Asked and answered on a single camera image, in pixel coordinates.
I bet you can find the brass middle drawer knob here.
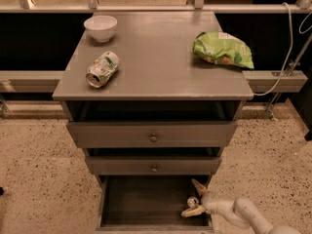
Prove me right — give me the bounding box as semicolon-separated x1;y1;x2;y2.
150;165;159;173

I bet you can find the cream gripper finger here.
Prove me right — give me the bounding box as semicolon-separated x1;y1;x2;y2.
181;205;206;217
191;178;208;196

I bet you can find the grey top drawer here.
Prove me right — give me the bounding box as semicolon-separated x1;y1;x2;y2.
67;121;237;148

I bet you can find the grey middle drawer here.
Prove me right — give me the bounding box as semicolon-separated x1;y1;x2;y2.
86;156;221;176

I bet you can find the green chip bag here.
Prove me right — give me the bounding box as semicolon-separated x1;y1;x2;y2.
193;32;254;69

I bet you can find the grey open bottom drawer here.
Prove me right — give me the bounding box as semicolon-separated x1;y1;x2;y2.
95;175;221;234

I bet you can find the orange soda can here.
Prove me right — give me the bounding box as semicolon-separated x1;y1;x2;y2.
187;196;199;208

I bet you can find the grey wooden drawer cabinet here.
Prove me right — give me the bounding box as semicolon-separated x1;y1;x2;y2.
52;10;254;234

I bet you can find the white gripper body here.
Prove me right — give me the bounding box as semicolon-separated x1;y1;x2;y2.
201;191;232;216

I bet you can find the crushed green white can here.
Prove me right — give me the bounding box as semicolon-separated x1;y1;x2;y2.
86;51;120;88

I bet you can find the white cable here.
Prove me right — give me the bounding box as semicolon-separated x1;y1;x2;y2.
253;1;312;98

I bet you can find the brass top drawer knob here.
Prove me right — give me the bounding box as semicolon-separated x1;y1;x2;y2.
149;134;158;142

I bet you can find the brass drawer knob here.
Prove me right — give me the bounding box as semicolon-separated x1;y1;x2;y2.
150;165;159;173
149;134;158;142

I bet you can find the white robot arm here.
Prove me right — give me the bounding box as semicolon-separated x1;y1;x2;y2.
181;178;301;234

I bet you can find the white ceramic bowl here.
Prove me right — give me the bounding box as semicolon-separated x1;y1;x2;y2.
84;16;118;42

